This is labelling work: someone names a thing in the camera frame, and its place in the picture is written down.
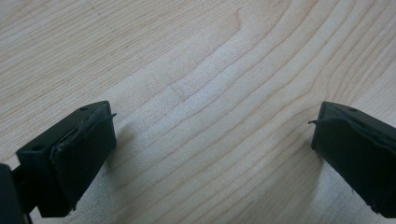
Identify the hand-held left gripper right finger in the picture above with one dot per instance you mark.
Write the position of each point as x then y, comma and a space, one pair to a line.
358, 152

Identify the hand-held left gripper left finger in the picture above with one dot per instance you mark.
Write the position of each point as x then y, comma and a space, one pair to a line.
71, 158

